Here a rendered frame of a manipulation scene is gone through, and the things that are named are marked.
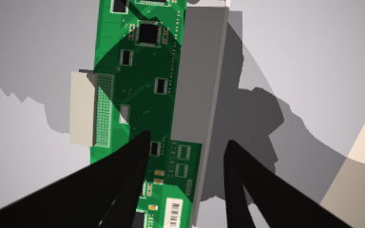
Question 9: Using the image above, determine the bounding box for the grey flat mat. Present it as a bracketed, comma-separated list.
[0, 0, 365, 228]

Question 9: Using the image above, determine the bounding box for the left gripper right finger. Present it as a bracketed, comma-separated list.
[223, 140, 353, 228]

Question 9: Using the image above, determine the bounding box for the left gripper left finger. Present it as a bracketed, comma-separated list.
[0, 130, 150, 228]

